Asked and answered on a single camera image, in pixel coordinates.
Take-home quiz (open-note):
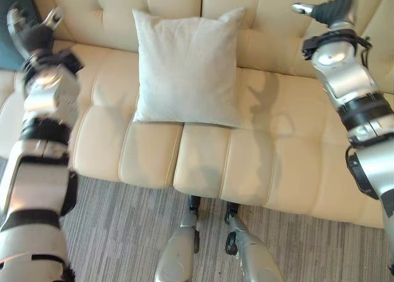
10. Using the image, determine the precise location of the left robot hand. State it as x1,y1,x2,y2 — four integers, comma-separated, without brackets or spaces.
6,5,65,61

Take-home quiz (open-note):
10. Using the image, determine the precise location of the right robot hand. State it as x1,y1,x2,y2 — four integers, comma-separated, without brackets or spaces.
291,0,357,30

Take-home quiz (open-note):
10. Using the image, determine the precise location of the light grey square cushion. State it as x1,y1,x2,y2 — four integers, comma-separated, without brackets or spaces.
131,6,246,129

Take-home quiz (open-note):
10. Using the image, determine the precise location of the cream leather sofa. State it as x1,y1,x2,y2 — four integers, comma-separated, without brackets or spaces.
0,0,394,228

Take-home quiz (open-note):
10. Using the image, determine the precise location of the left silver robot leg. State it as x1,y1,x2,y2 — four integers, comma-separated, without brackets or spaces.
153,195,201,282

